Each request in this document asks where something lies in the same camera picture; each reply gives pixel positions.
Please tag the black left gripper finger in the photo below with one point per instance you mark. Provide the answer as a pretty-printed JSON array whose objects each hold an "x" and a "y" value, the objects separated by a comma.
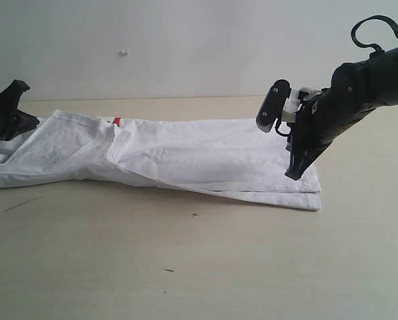
[
  {"x": 9, "y": 100},
  {"x": 22, "y": 123}
]

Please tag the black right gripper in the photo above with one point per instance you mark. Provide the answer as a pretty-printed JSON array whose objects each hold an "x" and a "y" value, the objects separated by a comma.
[{"x": 316, "y": 118}]

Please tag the white t-shirt red Chinese patch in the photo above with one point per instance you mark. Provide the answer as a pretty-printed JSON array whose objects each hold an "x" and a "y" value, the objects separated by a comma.
[{"x": 228, "y": 158}]

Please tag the right wrist camera black silver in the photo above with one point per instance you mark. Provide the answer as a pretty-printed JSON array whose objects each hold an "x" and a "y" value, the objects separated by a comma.
[{"x": 281, "y": 105}]

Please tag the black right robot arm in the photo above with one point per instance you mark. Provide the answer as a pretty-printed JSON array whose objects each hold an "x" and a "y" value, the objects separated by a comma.
[{"x": 378, "y": 76}]

